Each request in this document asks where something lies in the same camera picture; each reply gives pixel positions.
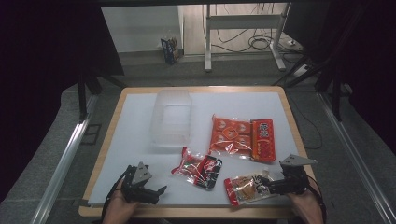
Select white power strip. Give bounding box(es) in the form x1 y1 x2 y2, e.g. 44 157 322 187
292 63 310 78

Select red and beige snack packet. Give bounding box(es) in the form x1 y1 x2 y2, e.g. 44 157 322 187
223 169 279 208

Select clear plastic container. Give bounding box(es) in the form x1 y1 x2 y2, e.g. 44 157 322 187
150 89 192 147

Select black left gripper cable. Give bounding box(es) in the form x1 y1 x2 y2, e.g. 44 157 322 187
101 166 132 220

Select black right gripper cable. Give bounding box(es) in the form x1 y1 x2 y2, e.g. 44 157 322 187
306 175 327 224

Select blue paper bag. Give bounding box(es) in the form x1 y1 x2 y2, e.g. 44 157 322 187
160 36 183 65

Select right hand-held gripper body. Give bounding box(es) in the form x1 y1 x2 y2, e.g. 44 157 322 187
279 154 318 195

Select thin black floor cable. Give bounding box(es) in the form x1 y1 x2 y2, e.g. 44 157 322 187
289 94 323 150

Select black floor cables bundle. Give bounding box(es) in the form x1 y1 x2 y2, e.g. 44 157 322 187
214 3 283 54

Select person's left hand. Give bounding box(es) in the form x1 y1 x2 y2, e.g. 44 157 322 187
102 181 141 224

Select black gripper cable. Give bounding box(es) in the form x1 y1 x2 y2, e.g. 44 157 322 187
101 166 132 220
306 175 327 224

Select large orange snack packet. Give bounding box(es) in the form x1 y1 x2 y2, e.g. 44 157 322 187
208 114 277 163

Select aluminium rail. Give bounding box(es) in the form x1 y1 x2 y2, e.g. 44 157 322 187
31 92 98 224
317 92 396 224

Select person's right hand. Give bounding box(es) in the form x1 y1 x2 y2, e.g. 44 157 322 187
286 189 325 224

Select white metal stand frame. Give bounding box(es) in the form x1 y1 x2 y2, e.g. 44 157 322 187
204 3 292 73

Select red and black snack packet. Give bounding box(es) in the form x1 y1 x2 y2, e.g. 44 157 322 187
170 147 223 190

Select black stand leg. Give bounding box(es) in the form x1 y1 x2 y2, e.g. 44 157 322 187
77 70 127 123

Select white table mat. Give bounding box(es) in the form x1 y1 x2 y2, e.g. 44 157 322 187
88 91 316 207

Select dark curtain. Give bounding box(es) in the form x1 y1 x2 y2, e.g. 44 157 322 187
284 0 396 155
0 0 125 202

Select black stand legs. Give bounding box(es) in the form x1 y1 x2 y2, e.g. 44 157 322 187
272 54 345 123

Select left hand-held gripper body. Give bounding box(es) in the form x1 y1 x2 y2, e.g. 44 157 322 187
120 161 153 203

